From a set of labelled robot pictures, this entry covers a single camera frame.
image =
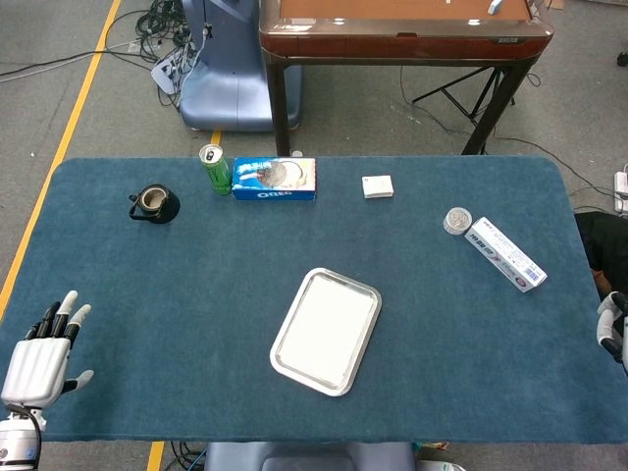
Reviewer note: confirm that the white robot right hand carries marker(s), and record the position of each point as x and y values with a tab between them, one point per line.
622	338

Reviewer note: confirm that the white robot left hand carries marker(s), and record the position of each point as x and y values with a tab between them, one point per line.
36	370

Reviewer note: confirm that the white paper sheet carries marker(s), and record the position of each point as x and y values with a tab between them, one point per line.
324	331

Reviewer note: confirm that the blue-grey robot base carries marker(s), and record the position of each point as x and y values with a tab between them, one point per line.
230	88

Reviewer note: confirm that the silver metal tray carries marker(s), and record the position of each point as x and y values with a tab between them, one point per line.
304	375

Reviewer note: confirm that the white toothpaste box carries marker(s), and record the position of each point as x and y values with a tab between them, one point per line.
505	255

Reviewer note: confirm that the white power strip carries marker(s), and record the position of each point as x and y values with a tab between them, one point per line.
164	73
621	189

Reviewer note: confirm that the blue table cloth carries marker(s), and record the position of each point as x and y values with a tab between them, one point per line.
441	343

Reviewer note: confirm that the round clear plastic jar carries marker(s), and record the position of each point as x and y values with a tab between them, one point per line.
456	221

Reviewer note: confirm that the green drink can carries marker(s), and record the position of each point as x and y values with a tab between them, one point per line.
218	174

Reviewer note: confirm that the grey-blue robot torso base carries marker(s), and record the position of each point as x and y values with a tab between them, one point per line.
309	458

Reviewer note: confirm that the small white tissue pack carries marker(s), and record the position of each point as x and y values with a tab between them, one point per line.
378	187

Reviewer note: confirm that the blue Oreo cookie box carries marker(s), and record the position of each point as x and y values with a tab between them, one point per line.
275	193

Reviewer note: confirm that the brown mahjong table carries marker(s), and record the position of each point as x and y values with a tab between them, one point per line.
392	46

